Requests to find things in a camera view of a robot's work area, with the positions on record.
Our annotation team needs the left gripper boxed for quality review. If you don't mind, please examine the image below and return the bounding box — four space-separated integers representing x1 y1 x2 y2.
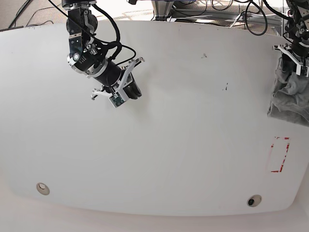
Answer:
272 43 309 80

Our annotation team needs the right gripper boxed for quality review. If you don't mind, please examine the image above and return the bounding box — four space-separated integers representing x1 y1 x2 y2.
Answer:
90 57 144 100

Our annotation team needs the grey printed t-shirt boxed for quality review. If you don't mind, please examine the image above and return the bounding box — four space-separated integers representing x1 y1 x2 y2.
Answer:
267 57 309 127

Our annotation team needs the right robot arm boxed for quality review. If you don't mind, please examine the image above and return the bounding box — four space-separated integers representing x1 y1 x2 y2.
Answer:
61 0 144 107

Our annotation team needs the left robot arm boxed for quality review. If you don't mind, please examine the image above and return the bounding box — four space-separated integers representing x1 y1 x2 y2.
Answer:
263 0 309 77

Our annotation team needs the red tape rectangle marking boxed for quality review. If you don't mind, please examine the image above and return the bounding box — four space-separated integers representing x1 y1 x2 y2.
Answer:
268 137 290 173

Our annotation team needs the dark table grommet hole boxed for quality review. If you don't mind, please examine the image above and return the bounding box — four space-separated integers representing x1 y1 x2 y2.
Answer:
247 195 262 207

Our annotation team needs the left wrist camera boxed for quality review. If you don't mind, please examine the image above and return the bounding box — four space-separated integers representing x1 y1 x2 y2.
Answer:
295 63 309 77

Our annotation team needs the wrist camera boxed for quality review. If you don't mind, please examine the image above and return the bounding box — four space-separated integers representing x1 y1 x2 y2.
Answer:
295 63 309 77
109 90 129 108

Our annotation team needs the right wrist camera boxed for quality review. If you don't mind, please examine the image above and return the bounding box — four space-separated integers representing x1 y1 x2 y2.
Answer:
109 90 129 108

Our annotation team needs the white cable on floor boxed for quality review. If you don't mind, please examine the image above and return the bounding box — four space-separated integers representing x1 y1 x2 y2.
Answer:
228 13 252 28

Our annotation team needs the aluminium frame stand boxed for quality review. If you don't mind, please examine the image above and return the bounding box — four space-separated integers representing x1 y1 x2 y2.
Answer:
151 0 174 21

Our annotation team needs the black cable on floor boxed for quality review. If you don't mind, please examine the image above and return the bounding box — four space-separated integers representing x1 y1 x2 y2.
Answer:
7 0 68 29

